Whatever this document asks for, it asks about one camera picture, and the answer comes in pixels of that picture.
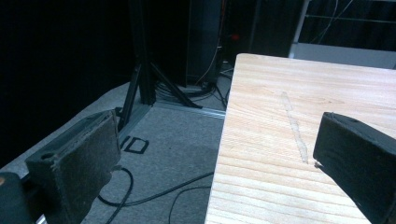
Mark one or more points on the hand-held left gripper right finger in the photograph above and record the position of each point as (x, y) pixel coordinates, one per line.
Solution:
(358, 158)

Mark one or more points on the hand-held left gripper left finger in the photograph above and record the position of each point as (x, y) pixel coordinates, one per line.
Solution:
(77, 165)

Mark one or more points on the black metal stand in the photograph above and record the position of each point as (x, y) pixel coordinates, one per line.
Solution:
(143, 62)

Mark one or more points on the dark computer tower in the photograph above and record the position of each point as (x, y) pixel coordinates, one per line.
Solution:
(202, 40)

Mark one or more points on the white metal frame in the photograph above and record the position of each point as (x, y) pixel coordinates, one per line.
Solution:
(339, 46)

